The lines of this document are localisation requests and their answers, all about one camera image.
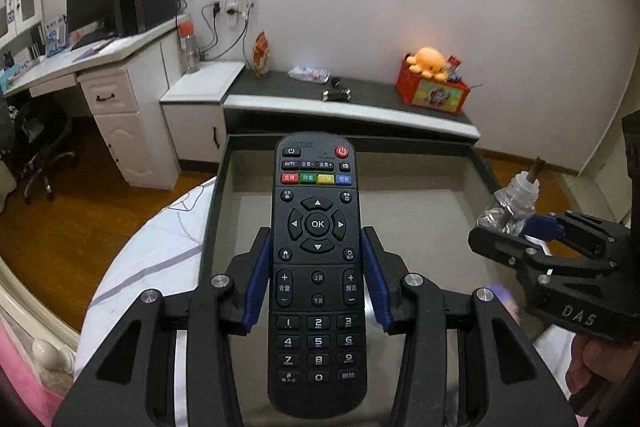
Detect black remote control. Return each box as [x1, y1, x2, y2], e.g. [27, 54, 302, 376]
[266, 133, 369, 419]

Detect white patterned bed sheet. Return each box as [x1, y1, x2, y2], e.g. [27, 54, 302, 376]
[74, 177, 219, 383]

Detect red storage box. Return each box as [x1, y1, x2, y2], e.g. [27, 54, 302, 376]
[396, 57, 471, 114]

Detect orange cap water bottle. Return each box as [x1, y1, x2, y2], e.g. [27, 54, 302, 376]
[178, 19, 201, 75]

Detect thin dark cable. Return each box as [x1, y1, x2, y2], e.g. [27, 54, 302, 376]
[239, 8, 252, 68]

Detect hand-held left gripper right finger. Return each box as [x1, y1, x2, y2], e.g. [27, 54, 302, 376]
[362, 226, 581, 427]

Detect pink blanket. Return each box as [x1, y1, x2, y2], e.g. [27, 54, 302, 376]
[0, 307, 57, 427]

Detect orange snack bag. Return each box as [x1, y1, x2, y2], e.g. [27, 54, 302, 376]
[251, 31, 272, 79]

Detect person's right hand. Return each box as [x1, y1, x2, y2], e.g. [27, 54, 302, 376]
[567, 337, 640, 415]

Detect white wall outlet strip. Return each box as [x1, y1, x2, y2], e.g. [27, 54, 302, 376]
[210, 0, 260, 15]

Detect black power cable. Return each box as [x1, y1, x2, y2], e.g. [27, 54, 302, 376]
[200, 3, 224, 61]

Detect cream bed frame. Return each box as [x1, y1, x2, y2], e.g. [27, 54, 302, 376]
[0, 257, 82, 380]

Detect white desk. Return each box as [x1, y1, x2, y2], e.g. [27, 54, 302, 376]
[0, 14, 193, 192]

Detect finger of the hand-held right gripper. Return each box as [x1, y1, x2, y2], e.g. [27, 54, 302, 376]
[520, 210, 627, 259]
[468, 227, 551, 276]

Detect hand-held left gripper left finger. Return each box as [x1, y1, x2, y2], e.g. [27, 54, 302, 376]
[52, 226, 274, 427]

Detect dark green cardboard box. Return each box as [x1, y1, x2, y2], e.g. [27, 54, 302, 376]
[197, 133, 505, 348]

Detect white low cabinet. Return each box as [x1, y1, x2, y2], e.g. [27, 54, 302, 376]
[160, 61, 246, 164]

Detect orange octopus plush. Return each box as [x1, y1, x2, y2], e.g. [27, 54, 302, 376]
[406, 47, 450, 82]

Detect black office chair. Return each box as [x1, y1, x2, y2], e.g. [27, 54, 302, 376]
[9, 103, 79, 204]

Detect clear liquid refill bottle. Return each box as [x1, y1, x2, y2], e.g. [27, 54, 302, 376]
[476, 156, 544, 238]

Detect dark console table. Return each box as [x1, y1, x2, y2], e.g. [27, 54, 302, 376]
[223, 69, 481, 144]

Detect white plastic packet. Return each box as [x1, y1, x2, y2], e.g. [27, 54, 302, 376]
[288, 66, 332, 83]

